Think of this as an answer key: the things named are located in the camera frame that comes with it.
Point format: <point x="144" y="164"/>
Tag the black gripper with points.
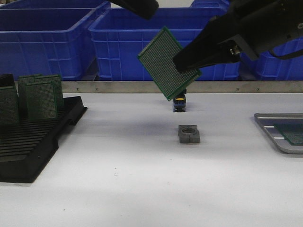
<point x="249" y="26"/>

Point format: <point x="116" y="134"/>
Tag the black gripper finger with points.
<point x="143" y="8"/>

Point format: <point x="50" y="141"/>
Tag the green perforated circuit board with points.
<point x="293" y="133"/>

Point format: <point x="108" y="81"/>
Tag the silver metal tray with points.
<point x="266" y="122"/>

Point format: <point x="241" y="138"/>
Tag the green board in rack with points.
<point x="41" y="101"/>

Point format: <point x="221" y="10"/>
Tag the rear green rack board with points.
<point x="23" y="80"/>

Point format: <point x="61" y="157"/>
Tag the left green rack board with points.
<point x="8" y="106"/>

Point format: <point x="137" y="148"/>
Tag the black slotted board rack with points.
<point x="27" y="147"/>

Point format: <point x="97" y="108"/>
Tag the centre blue plastic crate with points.
<point x="119" y="35"/>

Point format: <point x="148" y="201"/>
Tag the right rear blue crate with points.
<point x="223" y="4"/>

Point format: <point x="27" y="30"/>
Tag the right front blue crate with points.
<point x="268" y="67"/>

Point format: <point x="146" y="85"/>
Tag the red emergency stop button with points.
<point x="180" y="102"/>

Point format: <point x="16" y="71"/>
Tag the grey metal clamp block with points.
<point x="188" y="134"/>

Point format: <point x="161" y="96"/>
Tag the left front blue crate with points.
<point x="46" y="41"/>

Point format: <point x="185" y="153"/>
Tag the left rear blue crate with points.
<point x="98" y="5"/>

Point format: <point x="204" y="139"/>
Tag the steel table edge rail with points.
<point x="144" y="87"/>

